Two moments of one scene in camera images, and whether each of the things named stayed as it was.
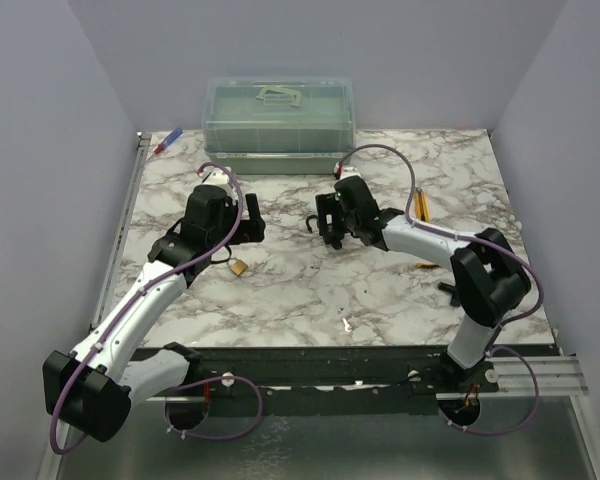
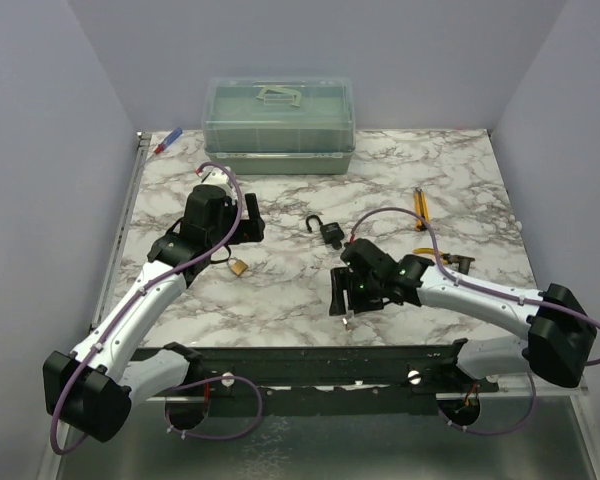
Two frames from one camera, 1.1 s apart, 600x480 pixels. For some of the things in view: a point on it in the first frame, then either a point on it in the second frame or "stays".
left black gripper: [249, 230] stays
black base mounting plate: [338, 381] stays
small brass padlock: [238, 267] stays
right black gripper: [329, 204] -> [343, 277]
